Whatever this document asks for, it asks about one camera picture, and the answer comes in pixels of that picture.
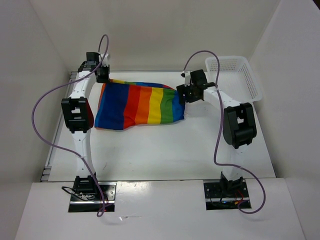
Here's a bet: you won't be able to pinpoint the rainbow striped shorts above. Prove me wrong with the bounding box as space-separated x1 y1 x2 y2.
94 79 185 131

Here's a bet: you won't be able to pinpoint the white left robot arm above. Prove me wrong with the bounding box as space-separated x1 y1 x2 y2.
61 52 110 200

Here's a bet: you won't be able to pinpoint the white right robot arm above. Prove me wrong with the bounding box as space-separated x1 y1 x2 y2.
176 69 257 197

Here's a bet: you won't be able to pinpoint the white plastic basket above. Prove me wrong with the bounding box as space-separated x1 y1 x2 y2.
205 55 263 103

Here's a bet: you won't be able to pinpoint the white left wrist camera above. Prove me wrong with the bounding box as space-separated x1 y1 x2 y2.
99 53 111 67

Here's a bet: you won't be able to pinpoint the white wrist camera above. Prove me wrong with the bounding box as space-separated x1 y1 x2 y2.
180 71 191 86
99 53 111 67

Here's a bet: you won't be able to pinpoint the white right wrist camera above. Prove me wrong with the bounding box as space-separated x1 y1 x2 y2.
180 71 191 86

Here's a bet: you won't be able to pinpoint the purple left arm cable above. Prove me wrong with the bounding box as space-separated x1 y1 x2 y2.
31 34 115 217

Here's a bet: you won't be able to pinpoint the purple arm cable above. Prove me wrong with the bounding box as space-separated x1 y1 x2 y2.
183 49 266 215
31 34 115 217

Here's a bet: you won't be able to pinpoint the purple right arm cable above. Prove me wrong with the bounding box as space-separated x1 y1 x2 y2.
183 49 266 215

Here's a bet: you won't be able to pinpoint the aluminium table edge rail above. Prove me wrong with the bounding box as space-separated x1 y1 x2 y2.
40 71 78 183

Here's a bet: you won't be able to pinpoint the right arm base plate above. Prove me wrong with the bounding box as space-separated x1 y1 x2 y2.
203 180 252 211

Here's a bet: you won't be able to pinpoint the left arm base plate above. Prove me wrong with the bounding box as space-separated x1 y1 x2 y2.
63 182 117 213

